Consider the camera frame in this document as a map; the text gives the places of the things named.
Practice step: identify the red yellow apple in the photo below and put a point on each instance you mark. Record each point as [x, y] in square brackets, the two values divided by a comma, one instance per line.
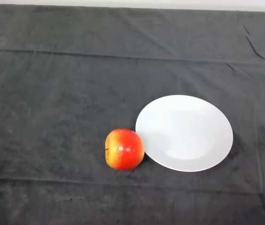
[127, 152]

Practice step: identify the white round plate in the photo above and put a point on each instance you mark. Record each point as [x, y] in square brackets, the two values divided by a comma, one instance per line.
[188, 133]

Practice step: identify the black cloth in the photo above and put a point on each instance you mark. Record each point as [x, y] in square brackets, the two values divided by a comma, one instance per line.
[52, 93]

